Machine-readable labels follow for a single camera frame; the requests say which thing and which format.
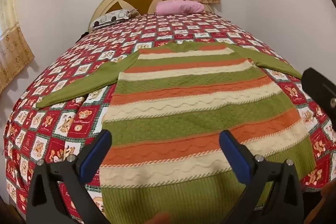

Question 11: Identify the white patterned pillow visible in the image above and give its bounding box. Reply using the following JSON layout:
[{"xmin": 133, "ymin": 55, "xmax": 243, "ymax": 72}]
[{"xmin": 89, "ymin": 9, "xmax": 141, "ymax": 30}]

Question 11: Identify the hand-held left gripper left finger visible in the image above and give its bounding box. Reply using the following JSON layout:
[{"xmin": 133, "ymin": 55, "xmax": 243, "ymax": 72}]
[{"xmin": 26, "ymin": 129, "xmax": 113, "ymax": 224}]

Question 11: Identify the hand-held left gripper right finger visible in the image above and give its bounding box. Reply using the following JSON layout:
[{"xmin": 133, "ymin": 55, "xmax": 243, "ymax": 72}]
[{"xmin": 219, "ymin": 130, "xmax": 305, "ymax": 224}]

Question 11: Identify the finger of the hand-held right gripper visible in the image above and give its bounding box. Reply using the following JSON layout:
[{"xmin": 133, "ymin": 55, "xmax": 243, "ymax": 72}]
[{"xmin": 301, "ymin": 68, "xmax": 336, "ymax": 119}]

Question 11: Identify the red patchwork bear bedspread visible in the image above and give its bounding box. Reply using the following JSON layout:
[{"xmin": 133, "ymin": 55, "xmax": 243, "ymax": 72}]
[{"xmin": 3, "ymin": 11, "xmax": 336, "ymax": 224}]

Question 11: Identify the tan side window curtain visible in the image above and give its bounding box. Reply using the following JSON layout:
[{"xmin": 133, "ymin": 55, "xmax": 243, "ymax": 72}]
[{"xmin": 0, "ymin": 0, "xmax": 35, "ymax": 93}]

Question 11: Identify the green orange cream striped sweater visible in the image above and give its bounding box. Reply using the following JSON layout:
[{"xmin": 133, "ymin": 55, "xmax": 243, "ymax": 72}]
[{"xmin": 35, "ymin": 40, "xmax": 317, "ymax": 224}]

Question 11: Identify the pink pillow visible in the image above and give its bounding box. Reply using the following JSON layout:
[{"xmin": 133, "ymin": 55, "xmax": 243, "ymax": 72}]
[{"xmin": 156, "ymin": 0, "xmax": 206, "ymax": 15}]

